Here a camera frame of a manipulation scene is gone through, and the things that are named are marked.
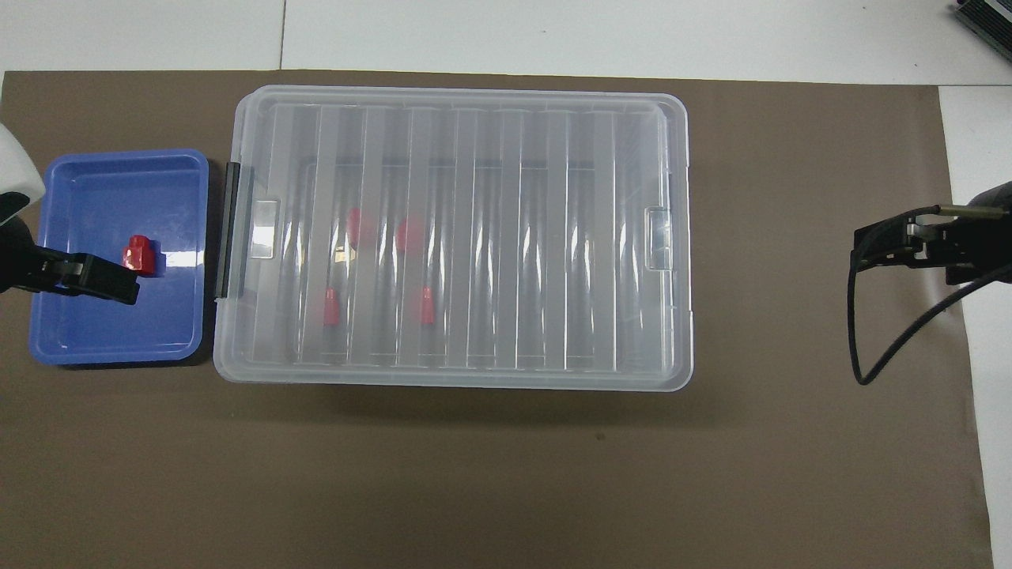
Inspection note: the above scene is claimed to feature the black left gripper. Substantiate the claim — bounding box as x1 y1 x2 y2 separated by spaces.
0 194 141 305

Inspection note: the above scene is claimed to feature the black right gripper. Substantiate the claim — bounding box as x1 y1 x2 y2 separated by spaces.
854 180 1012 285

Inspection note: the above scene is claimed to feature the clear ribbed box lid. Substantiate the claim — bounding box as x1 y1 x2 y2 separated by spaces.
212 84 694 393

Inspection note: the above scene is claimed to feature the blue plastic tray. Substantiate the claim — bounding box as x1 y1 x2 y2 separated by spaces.
28 149 211 367

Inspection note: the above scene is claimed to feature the clear plastic storage box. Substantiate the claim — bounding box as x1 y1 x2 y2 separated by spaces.
212 85 693 393

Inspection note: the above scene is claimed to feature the black finned metal device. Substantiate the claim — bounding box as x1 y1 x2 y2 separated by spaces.
953 0 1012 40

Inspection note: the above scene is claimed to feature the brown paper table mat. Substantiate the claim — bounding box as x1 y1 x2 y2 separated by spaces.
0 70 995 569

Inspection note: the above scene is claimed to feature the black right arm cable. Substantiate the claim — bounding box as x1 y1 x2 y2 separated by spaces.
848 204 1012 386

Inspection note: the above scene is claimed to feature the black box latch handle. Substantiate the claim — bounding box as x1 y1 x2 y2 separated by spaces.
215 161 255 301

